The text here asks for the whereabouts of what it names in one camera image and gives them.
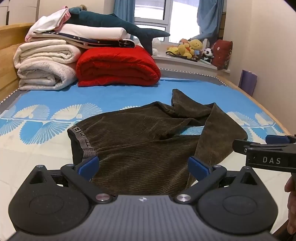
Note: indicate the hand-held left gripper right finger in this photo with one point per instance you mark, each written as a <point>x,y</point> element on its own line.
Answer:
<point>197,168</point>

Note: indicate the red folded blanket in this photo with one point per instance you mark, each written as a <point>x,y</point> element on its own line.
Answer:
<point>115,66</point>

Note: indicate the brown plush toy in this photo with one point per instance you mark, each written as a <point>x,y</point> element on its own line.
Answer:
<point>81,7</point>

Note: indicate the textured white folded quilt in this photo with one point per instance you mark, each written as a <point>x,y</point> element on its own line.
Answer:
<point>44,77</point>

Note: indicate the yellow bear plush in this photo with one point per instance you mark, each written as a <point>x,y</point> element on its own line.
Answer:
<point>185,49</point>

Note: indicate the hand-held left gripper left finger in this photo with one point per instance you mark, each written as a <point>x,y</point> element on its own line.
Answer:
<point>89,168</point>

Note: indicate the person's right hand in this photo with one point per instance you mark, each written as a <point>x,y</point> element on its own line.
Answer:
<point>292,204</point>

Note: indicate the white cupboard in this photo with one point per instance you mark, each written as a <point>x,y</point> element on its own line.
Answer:
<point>16,11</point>

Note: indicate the purple folder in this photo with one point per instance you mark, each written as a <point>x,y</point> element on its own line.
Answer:
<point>248,83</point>

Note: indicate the white folded duvet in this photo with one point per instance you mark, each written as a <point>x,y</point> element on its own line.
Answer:
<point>97,31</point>

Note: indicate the panda plush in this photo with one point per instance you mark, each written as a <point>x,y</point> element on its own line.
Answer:
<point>208,53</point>

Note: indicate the small yellow plush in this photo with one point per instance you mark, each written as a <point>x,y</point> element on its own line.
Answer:
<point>173,49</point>

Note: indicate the red cushion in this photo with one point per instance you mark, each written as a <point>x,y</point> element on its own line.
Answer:
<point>222,54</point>

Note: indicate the blue and cream bed sheet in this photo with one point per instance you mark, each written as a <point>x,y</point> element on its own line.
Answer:
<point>46,148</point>

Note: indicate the dark blue shark plush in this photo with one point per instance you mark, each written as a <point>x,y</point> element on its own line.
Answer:
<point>108,22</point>

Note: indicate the smooth white folded quilt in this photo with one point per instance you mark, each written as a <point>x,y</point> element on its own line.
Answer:
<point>44,53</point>

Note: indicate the white framed window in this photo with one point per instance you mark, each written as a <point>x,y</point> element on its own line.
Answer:
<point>166,11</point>

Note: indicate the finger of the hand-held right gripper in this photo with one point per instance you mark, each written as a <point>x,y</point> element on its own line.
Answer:
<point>240,145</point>
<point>276,139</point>

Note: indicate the white window sill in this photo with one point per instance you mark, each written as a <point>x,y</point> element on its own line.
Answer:
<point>180,62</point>

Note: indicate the white plush toy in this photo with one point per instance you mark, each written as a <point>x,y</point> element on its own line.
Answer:
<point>156,46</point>

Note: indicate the yellow smiley plush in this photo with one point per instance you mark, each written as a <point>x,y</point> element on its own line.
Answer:
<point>196,44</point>

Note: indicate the white and pink cloth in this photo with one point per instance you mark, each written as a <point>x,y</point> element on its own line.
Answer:
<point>49,22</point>

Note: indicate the blue curtain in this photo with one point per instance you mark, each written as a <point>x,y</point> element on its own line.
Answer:
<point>123,10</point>
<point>209,16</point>

